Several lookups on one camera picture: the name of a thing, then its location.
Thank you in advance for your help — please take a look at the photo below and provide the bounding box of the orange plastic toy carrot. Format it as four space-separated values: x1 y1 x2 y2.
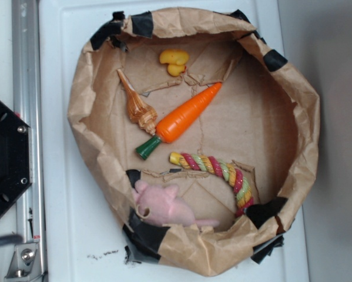
135 82 222 160

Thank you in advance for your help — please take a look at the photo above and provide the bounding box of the brown paper bag tray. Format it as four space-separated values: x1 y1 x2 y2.
68 8 320 277

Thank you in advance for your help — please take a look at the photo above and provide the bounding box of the brown spiral seashell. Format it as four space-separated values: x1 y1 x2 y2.
117 69 157 136

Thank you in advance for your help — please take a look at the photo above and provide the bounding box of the pink plush mouse toy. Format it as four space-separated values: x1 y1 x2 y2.
132 180 220 228

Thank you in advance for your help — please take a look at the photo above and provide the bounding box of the yellow rubber duck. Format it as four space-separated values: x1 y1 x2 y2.
159 49 190 77

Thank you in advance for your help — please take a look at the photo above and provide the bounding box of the white plastic tray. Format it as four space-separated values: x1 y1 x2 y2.
38 0 310 282

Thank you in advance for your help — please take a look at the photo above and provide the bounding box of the multicolour twisted rope toy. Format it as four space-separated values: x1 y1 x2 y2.
169 152 254 217

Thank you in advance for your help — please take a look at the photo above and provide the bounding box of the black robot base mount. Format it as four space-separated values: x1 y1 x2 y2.
0 101 32 218

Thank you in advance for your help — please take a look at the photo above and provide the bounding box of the aluminium extrusion rail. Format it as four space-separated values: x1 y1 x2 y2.
12 1 48 281

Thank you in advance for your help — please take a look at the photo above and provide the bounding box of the metal corner bracket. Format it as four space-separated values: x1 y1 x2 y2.
4 243 42 281

